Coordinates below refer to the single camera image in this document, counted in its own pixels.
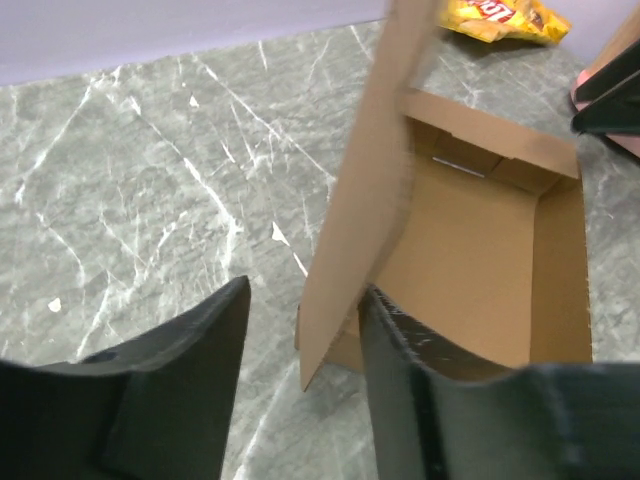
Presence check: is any pink three-tier shelf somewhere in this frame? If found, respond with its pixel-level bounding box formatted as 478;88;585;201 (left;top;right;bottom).
571;8;639;156

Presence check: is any brown cardboard box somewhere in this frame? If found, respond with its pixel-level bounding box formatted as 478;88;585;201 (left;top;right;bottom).
296;1;592;387

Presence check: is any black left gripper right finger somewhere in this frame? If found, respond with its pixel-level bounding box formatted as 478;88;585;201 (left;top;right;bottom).
358;287;639;479

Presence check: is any yellow Lays chips bag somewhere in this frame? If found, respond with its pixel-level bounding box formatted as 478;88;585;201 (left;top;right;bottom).
440;0;572;45

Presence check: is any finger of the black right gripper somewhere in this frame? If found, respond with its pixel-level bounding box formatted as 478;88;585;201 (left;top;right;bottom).
571;40;639;136

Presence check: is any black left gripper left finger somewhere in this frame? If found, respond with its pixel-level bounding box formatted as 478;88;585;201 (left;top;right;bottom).
1;276;250;480

